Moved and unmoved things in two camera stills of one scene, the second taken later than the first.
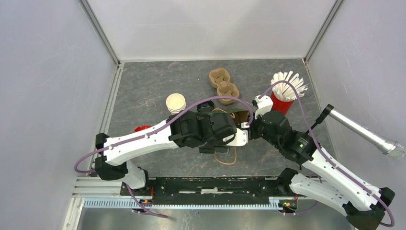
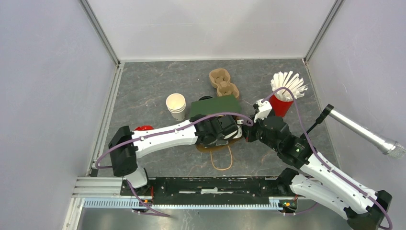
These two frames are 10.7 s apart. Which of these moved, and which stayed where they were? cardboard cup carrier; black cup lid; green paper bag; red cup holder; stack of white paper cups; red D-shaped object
Moved: black cup lid; green paper bag
Stayed: stack of white paper cups; cardboard cup carrier; red cup holder; red D-shaped object
